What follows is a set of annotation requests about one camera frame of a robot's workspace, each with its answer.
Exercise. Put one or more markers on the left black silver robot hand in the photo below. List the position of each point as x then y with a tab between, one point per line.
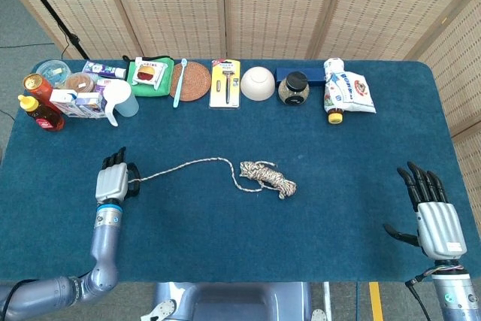
111	183

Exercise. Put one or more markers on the blue-grey robot torso base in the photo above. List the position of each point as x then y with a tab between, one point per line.
233	302

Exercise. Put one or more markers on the white upturned bowl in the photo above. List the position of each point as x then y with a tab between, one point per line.
257	84

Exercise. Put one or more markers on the purple drink carton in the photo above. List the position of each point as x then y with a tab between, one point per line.
90	105

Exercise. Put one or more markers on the dark blue flat box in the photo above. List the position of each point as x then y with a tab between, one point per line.
315	74

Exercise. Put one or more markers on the red bottle gold lid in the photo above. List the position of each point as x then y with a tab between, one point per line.
41	89

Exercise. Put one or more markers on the glass jar black lid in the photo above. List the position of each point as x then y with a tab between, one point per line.
294	91

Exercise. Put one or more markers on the white printed plastic bag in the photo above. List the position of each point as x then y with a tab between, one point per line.
349	91

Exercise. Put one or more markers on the purple packet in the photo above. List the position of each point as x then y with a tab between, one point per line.
100	86

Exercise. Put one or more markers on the round tub of brown powder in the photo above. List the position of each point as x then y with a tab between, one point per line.
79	81

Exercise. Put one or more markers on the bamboo folding screen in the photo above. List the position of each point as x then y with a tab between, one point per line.
263	9

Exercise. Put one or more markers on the amber squeeze bottle yellow cap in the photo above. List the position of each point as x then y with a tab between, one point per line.
49	120

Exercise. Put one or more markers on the orange bottle yellow cap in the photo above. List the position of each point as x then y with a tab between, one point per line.
335	117

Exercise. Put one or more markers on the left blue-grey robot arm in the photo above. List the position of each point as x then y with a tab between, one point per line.
105	246

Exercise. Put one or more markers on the toothpaste tube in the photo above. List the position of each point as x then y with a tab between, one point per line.
101	69

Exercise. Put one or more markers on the light blue toothbrush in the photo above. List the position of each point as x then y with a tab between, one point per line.
177	91

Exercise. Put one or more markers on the white blue drink carton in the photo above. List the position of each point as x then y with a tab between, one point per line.
62	101

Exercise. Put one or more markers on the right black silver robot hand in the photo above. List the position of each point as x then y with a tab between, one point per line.
441	229

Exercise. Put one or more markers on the clear plastic lidded container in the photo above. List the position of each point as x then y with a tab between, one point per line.
52	69

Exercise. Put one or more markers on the razor in yellow package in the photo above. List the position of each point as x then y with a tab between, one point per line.
218	99

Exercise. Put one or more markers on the white snack packet red picture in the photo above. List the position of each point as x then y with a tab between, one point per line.
148	73

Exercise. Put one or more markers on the round brown woven coaster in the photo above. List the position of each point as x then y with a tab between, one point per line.
195	80

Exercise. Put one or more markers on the green folded cloth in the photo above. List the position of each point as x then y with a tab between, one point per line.
161	91

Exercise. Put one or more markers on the black tripod pole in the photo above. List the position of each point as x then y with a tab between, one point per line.
49	9

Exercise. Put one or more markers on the blue felt table cover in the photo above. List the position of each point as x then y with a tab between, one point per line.
225	231

